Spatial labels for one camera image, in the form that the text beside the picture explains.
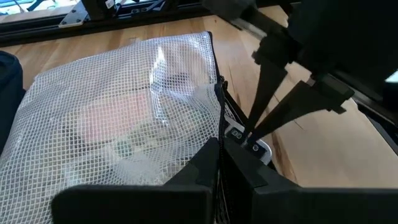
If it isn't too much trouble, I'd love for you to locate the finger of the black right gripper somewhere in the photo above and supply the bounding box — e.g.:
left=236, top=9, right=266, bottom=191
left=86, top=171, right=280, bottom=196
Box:
left=248, top=73, right=355, bottom=144
left=241, top=36, right=300, bottom=139

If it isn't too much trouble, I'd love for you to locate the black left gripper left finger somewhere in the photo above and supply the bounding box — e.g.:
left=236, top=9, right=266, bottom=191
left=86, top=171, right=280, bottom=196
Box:
left=51, top=138, right=221, bottom=224

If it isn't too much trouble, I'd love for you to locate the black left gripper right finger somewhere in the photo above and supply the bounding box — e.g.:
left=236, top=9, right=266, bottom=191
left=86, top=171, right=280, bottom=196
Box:
left=223, top=139, right=398, bottom=224

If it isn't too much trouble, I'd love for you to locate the white mesh zip pouch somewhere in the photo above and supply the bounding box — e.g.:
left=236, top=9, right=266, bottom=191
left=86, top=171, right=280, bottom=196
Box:
left=0, top=30, right=274, bottom=224

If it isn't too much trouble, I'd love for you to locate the navy blue backpack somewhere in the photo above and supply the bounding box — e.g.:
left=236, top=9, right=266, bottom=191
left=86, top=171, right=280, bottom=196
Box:
left=0, top=51, right=26, bottom=155

